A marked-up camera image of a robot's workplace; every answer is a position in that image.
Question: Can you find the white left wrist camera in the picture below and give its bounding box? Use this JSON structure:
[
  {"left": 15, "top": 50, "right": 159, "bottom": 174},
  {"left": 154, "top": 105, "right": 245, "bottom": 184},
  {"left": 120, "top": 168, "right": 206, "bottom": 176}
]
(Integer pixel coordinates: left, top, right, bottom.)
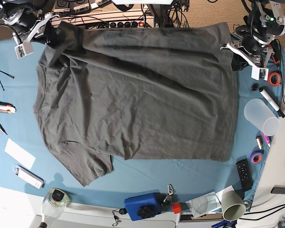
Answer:
[{"left": 251, "top": 66, "right": 269, "bottom": 81}]

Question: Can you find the blue box with knob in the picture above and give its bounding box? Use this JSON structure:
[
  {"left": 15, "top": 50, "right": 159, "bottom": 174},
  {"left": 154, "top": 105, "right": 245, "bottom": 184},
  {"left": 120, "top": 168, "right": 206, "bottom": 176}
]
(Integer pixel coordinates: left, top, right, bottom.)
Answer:
[{"left": 124, "top": 193, "right": 162, "bottom": 221}]

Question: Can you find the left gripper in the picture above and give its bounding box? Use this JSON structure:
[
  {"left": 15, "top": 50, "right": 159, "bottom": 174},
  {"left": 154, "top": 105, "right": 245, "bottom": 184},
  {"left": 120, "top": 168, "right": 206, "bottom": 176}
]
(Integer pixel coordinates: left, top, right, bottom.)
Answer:
[{"left": 231, "top": 36, "right": 264, "bottom": 71}]

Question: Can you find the black power strip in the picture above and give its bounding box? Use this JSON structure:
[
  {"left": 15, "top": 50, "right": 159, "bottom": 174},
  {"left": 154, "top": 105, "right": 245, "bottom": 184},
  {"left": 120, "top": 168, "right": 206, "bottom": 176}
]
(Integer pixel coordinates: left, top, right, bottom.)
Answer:
[{"left": 108, "top": 20, "right": 153, "bottom": 28}]

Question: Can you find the small black clip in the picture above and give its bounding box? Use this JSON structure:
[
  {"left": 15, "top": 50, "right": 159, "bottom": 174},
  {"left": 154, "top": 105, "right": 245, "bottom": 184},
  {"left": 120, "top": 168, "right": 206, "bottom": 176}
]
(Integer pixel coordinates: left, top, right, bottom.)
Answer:
[{"left": 251, "top": 83, "right": 259, "bottom": 92}]

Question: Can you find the translucent plastic cup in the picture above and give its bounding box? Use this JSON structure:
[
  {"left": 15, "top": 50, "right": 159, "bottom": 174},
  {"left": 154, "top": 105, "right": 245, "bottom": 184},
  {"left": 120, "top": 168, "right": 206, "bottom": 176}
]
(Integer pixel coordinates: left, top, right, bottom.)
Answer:
[{"left": 244, "top": 98, "right": 280, "bottom": 136}]

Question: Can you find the white paper card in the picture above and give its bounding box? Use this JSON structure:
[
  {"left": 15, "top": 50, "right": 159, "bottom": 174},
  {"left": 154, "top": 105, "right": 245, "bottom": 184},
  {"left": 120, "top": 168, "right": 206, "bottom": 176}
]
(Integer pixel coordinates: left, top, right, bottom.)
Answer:
[{"left": 4, "top": 138, "right": 36, "bottom": 170}]

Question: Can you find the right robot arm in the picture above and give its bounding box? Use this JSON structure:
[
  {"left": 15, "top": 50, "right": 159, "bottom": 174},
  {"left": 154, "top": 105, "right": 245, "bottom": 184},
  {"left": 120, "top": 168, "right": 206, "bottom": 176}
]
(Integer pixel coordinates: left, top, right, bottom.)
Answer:
[{"left": 0, "top": 0, "right": 59, "bottom": 47}]

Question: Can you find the clear glass jar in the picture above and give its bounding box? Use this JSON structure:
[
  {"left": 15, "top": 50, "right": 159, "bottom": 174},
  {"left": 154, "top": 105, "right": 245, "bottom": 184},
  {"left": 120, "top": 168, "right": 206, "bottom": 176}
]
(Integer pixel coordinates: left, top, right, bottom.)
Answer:
[{"left": 42, "top": 188, "right": 69, "bottom": 222}]

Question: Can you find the grey T-shirt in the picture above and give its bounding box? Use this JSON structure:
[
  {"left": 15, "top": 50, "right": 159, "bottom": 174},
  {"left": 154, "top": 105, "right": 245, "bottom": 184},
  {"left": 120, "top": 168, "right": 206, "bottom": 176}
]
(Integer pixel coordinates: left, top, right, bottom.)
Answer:
[{"left": 33, "top": 22, "right": 238, "bottom": 186}]

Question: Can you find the small red cube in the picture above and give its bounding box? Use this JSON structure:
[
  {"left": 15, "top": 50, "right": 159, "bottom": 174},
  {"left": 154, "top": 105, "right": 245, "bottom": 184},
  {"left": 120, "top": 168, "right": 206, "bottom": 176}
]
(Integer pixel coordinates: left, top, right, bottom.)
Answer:
[{"left": 172, "top": 202, "right": 182, "bottom": 214}]

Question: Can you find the blue table cloth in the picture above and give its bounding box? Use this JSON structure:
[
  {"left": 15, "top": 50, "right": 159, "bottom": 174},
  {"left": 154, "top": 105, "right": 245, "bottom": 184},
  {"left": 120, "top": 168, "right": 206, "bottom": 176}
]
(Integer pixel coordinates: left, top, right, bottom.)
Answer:
[{"left": 0, "top": 26, "right": 285, "bottom": 212}]

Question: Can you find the orange black tool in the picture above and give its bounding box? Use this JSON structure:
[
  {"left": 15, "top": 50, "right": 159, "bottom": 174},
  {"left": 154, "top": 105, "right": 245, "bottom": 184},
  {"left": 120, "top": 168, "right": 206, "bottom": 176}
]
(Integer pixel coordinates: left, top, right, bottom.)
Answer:
[{"left": 270, "top": 40, "right": 281, "bottom": 64}]

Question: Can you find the black white marker pen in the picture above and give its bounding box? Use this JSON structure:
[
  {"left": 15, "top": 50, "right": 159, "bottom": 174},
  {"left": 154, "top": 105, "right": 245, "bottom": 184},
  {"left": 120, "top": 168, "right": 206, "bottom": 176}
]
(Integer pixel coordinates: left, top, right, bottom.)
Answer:
[{"left": 259, "top": 87, "right": 285, "bottom": 118}]

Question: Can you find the silver carabiner clip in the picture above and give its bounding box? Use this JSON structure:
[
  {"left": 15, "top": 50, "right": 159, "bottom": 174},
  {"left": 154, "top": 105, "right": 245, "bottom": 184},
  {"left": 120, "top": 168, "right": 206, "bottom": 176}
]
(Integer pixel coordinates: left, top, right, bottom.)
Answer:
[{"left": 167, "top": 184, "right": 174, "bottom": 196}]

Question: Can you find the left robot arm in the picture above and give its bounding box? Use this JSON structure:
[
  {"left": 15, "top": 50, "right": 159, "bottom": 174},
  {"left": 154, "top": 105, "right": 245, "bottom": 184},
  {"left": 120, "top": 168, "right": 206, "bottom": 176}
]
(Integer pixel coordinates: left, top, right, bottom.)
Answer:
[{"left": 234, "top": 0, "right": 285, "bottom": 67}]

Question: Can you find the printed paper sheet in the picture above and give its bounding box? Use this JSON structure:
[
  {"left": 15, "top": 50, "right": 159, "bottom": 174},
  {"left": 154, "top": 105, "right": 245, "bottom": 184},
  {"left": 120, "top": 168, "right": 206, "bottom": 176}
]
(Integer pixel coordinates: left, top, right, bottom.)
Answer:
[{"left": 185, "top": 185, "right": 234, "bottom": 218}]

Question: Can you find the purple tape roll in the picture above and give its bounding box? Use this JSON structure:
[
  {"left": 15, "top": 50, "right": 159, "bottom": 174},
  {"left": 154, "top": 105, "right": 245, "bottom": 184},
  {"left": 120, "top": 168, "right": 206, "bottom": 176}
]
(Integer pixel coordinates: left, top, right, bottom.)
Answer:
[{"left": 250, "top": 150, "right": 264, "bottom": 164}]

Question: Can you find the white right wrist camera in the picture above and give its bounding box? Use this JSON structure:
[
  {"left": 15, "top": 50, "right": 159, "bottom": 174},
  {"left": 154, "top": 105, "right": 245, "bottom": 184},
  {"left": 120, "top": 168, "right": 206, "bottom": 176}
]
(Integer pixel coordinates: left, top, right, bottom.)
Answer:
[{"left": 14, "top": 43, "right": 33, "bottom": 59}]

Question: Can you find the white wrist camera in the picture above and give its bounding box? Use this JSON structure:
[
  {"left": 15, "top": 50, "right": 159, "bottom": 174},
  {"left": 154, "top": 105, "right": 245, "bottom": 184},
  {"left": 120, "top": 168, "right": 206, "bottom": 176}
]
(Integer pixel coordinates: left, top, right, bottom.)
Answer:
[
  {"left": 14, "top": 43, "right": 33, "bottom": 59},
  {"left": 251, "top": 66, "right": 269, "bottom": 81}
]

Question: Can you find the pink marker pen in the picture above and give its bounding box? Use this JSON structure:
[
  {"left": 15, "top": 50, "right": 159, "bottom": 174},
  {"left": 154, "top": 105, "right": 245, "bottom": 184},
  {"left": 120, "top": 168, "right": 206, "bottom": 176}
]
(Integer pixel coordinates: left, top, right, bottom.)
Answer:
[{"left": 261, "top": 132, "right": 271, "bottom": 148}]

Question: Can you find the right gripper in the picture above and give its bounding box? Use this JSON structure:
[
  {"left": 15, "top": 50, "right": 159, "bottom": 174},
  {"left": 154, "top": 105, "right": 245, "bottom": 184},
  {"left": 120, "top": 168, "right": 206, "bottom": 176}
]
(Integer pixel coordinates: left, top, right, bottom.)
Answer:
[{"left": 14, "top": 10, "right": 59, "bottom": 47}]

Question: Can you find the small white battery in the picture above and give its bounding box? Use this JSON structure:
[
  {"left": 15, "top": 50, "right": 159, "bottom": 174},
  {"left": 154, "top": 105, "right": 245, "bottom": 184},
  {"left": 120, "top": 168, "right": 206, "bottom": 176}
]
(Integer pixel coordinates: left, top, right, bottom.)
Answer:
[{"left": 256, "top": 136, "right": 263, "bottom": 150}]

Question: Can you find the black remote control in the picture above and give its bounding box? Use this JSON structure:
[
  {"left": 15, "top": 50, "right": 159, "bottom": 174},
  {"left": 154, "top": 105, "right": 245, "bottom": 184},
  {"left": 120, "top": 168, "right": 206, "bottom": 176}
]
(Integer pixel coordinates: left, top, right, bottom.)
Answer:
[{"left": 236, "top": 159, "right": 253, "bottom": 192}]

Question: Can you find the white packaged stick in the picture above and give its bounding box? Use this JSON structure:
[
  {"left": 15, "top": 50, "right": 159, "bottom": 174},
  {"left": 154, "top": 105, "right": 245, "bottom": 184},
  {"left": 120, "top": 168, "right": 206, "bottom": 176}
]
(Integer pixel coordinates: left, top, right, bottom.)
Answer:
[{"left": 13, "top": 165, "right": 44, "bottom": 189}]

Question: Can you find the orange white utility knife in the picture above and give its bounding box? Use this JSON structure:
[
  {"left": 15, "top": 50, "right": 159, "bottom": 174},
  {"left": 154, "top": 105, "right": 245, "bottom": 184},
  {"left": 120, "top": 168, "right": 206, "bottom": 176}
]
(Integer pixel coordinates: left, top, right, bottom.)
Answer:
[{"left": 0, "top": 102, "right": 16, "bottom": 114}]

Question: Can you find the red tape roll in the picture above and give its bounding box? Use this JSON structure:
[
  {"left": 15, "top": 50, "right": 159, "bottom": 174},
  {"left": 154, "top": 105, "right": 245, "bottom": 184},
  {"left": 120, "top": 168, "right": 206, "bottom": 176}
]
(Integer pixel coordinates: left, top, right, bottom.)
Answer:
[{"left": 267, "top": 71, "right": 282, "bottom": 87}]

